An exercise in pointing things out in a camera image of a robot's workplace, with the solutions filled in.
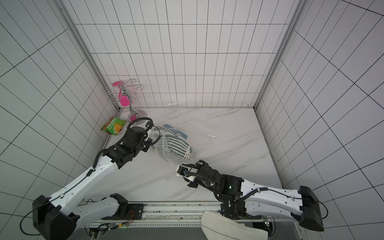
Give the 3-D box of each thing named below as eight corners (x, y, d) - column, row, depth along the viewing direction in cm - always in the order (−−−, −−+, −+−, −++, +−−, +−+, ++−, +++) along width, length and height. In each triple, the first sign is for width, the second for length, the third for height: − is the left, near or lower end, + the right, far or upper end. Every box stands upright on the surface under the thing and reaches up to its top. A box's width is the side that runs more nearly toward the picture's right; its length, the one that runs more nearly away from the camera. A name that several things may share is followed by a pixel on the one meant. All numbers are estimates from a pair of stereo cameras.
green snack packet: (106, 136, 107) (99, 127, 98) (116, 125, 114) (110, 115, 105) (120, 141, 104) (113, 132, 96) (129, 129, 111) (124, 120, 103)
